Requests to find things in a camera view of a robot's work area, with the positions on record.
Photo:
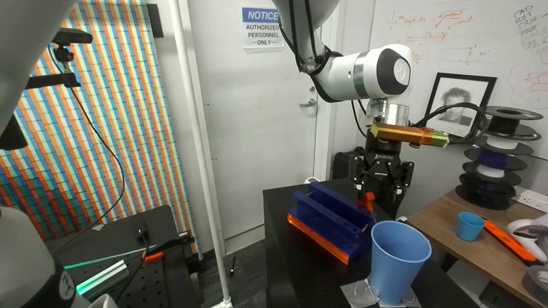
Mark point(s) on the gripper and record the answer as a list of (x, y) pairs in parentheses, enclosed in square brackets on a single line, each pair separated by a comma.
[(382, 155)]

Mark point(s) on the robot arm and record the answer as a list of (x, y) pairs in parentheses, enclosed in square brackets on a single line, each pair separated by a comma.
[(364, 75)]

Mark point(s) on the small orange object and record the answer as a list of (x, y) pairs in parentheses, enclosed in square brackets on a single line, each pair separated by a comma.
[(367, 201)]

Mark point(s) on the large blue cup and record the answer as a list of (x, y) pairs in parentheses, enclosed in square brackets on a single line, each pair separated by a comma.
[(396, 261)]

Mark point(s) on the small blue cup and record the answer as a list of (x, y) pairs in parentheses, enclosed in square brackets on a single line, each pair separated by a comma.
[(469, 226)]

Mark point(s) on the black box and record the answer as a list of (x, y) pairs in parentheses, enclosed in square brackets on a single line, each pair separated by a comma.
[(344, 164)]

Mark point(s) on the blue block with orange base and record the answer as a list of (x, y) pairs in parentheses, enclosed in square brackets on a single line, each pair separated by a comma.
[(329, 218)]

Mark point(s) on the wooden table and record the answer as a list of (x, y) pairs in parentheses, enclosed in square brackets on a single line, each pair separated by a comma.
[(445, 244)]

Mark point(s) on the framed portrait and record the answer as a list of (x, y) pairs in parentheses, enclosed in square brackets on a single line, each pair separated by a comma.
[(460, 102)]

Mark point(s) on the stack of filament spools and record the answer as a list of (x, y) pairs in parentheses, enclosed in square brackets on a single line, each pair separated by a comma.
[(496, 171)]

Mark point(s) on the white door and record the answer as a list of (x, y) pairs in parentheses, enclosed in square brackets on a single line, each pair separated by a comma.
[(257, 128)]

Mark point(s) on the flat orange bar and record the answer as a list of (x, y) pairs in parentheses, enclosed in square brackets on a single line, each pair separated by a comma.
[(507, 239)]

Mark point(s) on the white power strip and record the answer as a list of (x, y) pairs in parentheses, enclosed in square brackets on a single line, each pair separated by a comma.
[(533, 199)]

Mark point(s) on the white hand controller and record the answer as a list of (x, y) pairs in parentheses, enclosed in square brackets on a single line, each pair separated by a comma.
[(535, 239)]

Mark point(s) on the whiteboard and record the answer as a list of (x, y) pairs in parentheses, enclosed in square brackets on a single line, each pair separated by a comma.
[(479, 34)]

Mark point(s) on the black pen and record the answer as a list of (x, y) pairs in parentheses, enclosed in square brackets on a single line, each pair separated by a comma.
[(232, 266)]

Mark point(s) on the white pole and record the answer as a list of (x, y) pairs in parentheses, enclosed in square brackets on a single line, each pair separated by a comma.
[(201, 149)]

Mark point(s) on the grey tape roll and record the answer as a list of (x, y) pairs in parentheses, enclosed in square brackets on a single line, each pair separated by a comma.
[(535, 282)]

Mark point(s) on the notice sign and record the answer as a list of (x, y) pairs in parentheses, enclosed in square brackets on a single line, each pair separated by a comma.
[(262, 30)]

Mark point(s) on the black clamp with orange tip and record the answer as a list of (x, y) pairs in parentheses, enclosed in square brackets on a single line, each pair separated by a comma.
[(169, 246)]

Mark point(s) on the colourful striped panel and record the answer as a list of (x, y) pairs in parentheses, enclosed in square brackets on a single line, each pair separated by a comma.
[(107, 128)]

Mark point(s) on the aluminium bar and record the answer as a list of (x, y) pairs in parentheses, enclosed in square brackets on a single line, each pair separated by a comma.
[(105, 276)]

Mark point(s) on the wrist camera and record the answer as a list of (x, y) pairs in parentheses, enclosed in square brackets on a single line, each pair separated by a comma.
[(402, 134)]

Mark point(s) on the camera on mount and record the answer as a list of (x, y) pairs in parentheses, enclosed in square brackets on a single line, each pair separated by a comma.
[(64, 55)]

